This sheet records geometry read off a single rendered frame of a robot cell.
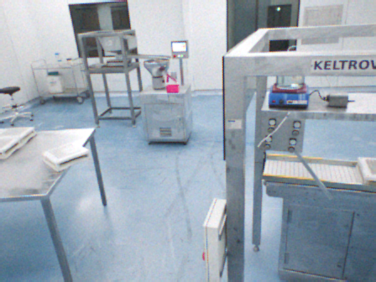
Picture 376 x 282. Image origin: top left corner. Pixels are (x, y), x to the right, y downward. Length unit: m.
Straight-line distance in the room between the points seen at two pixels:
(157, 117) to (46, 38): 4.37
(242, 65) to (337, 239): 1.46
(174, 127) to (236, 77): 3.32
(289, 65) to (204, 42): 5.86
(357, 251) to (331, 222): 0.24
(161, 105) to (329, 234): 2.77
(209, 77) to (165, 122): 2.84
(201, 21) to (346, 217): 5.37
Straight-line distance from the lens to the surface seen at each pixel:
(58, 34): 7.82
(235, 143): 1.01
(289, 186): 1.86
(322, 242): 2.16
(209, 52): 6.76
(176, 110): 4.13
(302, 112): 1.64
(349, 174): 2.04
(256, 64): 0.93
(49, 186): 2.07
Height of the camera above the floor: 1.76
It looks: 24 degrees down
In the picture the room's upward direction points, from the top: 4 degrees counter-clockwise
